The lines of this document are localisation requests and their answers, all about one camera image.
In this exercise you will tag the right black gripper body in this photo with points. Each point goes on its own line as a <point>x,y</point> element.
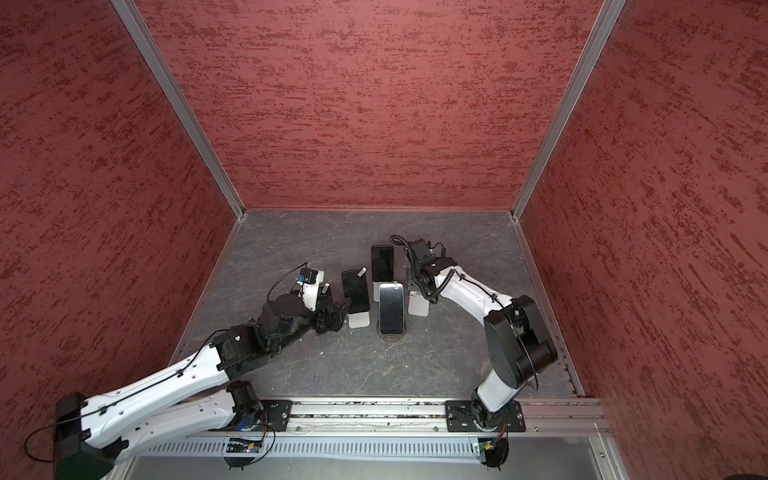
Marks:
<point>417,274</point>

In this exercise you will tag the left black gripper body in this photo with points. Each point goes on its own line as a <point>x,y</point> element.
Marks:
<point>321,323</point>

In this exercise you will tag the white phone stand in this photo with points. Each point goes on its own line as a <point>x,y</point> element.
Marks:
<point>359,320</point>
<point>376,291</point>
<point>418,306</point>

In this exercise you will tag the silver edged phone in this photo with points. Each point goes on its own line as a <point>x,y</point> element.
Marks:
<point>391,309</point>

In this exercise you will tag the grey stand wooden base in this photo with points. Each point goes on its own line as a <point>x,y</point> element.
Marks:
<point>390,338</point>

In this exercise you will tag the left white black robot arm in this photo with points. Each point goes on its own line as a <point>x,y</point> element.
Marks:
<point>205,391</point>

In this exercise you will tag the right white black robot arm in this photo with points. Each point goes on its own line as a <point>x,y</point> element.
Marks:
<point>519,343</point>

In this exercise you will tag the white phone stand front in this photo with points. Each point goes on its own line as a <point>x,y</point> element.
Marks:
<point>359,320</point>

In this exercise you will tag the black phone on white stand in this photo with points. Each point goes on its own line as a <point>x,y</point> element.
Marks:
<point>355,288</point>

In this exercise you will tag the rear black phone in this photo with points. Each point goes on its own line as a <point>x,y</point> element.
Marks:
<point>382,263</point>

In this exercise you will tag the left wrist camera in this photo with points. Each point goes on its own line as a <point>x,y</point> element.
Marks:
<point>309,284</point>

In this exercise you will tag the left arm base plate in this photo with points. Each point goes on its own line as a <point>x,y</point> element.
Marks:
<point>274,414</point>

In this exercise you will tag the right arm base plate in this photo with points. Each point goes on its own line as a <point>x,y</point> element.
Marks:
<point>471,416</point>

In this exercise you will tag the white slotted cable duct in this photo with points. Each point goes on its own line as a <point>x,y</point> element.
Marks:
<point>426,449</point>

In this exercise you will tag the aluminium frame rail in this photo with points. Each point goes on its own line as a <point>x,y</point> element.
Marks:
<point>424,416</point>

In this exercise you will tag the right corner aluminium post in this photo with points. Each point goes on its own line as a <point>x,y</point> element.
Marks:
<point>603,26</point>

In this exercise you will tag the corner aluminium post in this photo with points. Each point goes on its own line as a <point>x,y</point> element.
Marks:
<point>131,18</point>
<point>603,26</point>

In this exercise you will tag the left corner aluminium post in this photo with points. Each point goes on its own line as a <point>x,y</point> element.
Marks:
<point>131,18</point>

